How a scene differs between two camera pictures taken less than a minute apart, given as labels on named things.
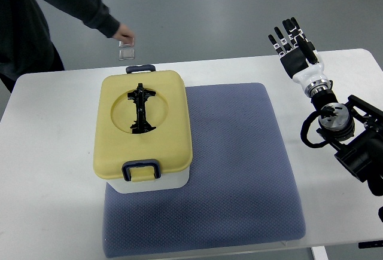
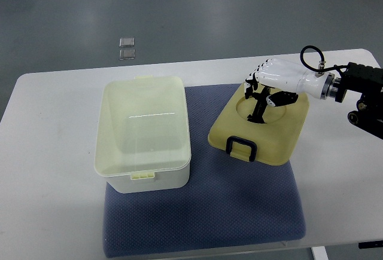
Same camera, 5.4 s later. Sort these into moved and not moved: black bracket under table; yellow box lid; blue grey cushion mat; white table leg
Moved: yellow box lid
Not moved: white table leg; blue grey cushion mat; black bracket under table
